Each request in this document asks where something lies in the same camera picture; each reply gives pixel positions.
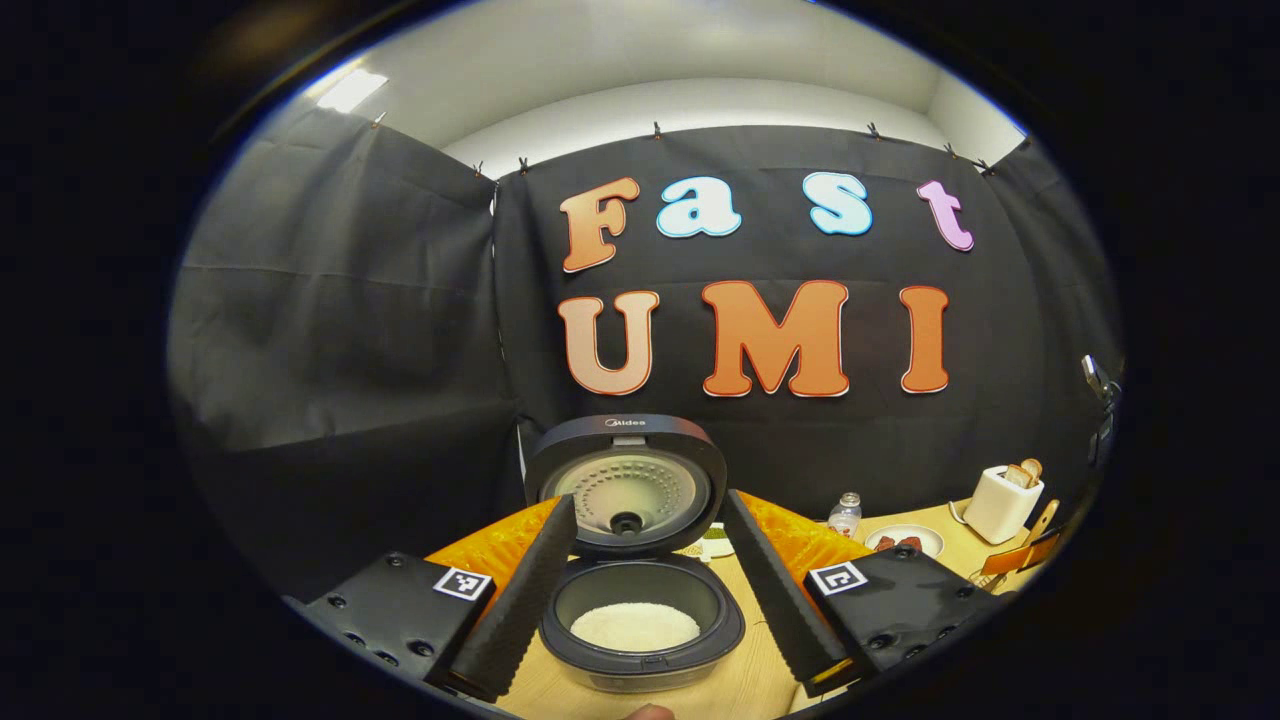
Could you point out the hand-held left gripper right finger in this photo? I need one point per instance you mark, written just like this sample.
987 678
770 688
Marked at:
770 590

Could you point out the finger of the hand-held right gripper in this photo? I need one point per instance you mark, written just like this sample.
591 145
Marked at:
1015 562

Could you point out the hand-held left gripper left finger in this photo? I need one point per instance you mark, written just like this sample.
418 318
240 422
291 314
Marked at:
530 600

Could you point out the white rice heap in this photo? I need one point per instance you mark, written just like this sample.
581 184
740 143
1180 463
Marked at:
635 625

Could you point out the dark grey rice cooker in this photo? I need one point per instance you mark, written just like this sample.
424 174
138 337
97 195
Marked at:
640 440

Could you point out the white toaster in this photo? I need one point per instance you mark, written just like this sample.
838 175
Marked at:
1000 510

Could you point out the white divided bean dish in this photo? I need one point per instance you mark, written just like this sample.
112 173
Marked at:
715 550

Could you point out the toast bread slice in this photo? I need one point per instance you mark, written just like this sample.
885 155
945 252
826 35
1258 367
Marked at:
1018 475
1031 467

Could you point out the white round plate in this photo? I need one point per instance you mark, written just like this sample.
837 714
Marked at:
925 540

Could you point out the small clear seasoning bottle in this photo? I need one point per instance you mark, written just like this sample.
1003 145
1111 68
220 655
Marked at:
846 513

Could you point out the black backdrop cloth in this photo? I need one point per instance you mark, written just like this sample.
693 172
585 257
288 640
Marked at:
350 350

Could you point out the row of backdrop clips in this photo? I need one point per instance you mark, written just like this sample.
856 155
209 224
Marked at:
657 130

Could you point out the ceiling light panel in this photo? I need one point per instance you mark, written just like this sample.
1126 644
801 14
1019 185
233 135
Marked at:
350 90

